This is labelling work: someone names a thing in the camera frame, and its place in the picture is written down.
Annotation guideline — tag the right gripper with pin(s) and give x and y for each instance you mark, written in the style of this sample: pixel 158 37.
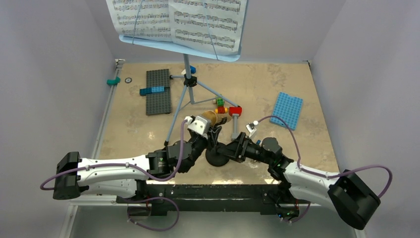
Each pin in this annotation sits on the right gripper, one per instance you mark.
pixel 230 149

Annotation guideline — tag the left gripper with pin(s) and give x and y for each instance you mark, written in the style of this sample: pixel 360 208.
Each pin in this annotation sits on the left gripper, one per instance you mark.
pixel 213 136

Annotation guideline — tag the black microphone stand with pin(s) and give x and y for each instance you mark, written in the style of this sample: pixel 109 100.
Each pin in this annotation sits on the black microphone stand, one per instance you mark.
pixel 214 155

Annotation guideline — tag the gold microphone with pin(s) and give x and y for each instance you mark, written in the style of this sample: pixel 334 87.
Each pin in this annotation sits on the gold microphone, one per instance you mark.
pixel 216 119

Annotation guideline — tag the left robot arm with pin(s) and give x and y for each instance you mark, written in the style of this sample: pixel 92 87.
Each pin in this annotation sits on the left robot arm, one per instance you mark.
pixel 123 177

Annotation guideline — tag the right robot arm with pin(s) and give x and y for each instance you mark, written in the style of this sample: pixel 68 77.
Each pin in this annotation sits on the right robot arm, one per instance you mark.
pixel 349 196

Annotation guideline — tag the red grey lego column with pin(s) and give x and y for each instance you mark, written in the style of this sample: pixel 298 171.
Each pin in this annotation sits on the red grey lego column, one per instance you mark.
pixel 235 113

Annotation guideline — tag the green red lego vehicle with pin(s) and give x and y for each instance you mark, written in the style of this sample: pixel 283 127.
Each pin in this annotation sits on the green red lego vehicle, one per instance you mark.
pixel 220 106

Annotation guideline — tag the light blue music stand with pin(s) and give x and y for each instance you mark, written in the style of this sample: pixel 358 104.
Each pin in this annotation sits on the light blue music stand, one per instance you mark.
pixel 187 81

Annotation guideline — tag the black base bar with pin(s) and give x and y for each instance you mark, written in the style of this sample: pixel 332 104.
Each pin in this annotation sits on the black base bar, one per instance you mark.
pixel 266 199

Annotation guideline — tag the dark grey lego baseplate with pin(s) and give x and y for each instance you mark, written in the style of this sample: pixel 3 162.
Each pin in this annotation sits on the dark grey lego baseplate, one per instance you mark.
pixel 158 101

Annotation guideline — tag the blue white lego brick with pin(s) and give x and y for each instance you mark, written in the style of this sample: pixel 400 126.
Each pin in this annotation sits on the blue white lego brick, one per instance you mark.
pixel 192 70

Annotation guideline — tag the light blue lego baseplate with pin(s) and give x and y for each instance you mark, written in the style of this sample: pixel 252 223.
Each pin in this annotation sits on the light blue lego baseplate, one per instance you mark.
pixel 288 108

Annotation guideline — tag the blue lego bricks strip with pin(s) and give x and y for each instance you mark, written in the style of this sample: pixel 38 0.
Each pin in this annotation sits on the blue lego bricks strip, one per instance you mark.
pixel 151 90

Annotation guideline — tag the right sheet music page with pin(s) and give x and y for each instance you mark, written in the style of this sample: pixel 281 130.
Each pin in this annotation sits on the right sheet music page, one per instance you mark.
pixel 211 26

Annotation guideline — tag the teal plastic clip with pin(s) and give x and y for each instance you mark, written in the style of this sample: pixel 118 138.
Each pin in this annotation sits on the teal plastic clip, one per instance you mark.
pixel 112 82

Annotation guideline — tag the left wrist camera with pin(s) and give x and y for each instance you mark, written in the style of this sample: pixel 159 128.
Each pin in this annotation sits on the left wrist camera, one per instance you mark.
pixel 199 125

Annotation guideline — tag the left aluminium rail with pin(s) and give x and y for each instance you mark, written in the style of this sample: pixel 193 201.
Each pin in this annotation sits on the left aluminium rail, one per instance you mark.
pixel 90 199

